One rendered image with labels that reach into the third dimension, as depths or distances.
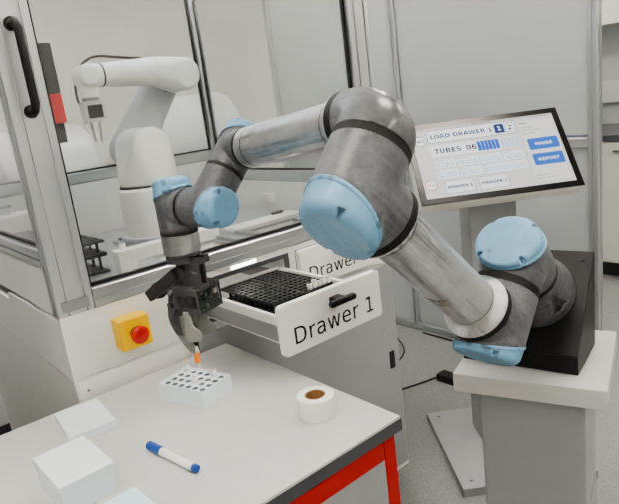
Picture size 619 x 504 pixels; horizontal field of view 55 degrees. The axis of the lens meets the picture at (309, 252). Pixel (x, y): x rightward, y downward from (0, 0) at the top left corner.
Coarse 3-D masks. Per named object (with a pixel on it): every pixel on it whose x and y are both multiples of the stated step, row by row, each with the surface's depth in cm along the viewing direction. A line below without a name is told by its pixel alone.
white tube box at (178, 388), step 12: (180, 372) 128; (192, 372) 128; (204, 372) 126; (216, 372) 125; (168, 384) 123; (180, 384) 122; (192, 384) 122; (204, 384) 121; (216, 384) 120; (228, 384) 123; (168, 396) 123; (180, 396) 121; (192, 396) 119; (204, 396) 117; (216, 396) 120; (204, 408) 118
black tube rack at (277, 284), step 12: (264, 276) 154; (276, 276) 152; (288, 276) 152; (300, 276) 150; (228, 288) 147; (240, 288) 146; (252, 288) 145; (264, 288) 144; (276, 288) 142; (288, 288) 141; (300, 288) 140; (240, 300) 147; (252, 300) 141; (264, 300) 136
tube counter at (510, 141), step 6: (492, 138) 196; (498, 138) 196; (504, 138) 196; (510, 138) 195; (516, 138) 195; (468, 144) 195; (474, 144) 195; (480, 144) 195; (486, 144) 195; (492, 144) 195; (498, 144) 195; (504, 144) 195; (510, 144) 194; (516, 144) 194; (522, 144) 194; (468, 150) 194; (474, 150) 194; (480, 150) 194; (486, 150) 194
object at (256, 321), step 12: (252, 276) 158; (312, 276) 152; (228, 300) 140; (216, 312) 144; (228, 312) 140; (240, 312) 136; (252, 312) 132; (264, 312) 129; (228, 324) 142; (240, 324) 137; (252, 324) 133; (264, 324) 129; (276, 324) 126; (264, 336) 130; (276, 336) 126
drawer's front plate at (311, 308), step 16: (368, 272) 136; (336, 288) 129; (352, 288) 133; (368, 288) 136; (288, 304) 121; (304, 304) 124; (320, 304) 127; (352, 304) 133; (368, 304) 136; (288, 320) 122; (304, 320) 124; (320, 320) 127; (352, 320) 134; (368, 320) 137; (288, 336) 122; (320, 336) 128; (288, 352) 123
